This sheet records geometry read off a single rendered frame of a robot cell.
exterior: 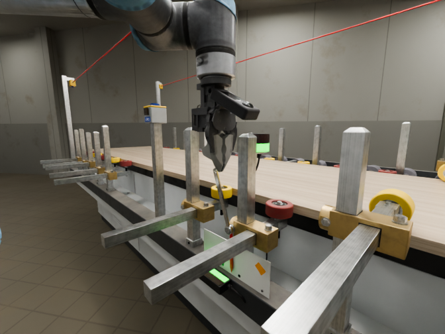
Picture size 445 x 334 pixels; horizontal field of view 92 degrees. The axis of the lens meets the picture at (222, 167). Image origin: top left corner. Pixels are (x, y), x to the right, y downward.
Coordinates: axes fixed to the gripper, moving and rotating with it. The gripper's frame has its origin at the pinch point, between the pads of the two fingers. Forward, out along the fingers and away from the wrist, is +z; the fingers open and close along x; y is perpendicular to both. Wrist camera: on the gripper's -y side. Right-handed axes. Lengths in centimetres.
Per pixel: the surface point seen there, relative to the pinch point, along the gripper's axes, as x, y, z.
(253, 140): -9.4, -1.9, -6.0
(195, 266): 12.8, -5.7, 17.3
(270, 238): -7.6, -9.2, 17.8
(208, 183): -23.2, 33.6, 14.5
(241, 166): -7.1, 0.3, 0.6
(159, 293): 20.3, -5.8, 18.7
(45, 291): 34, 147, 103
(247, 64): -306, 250, -134
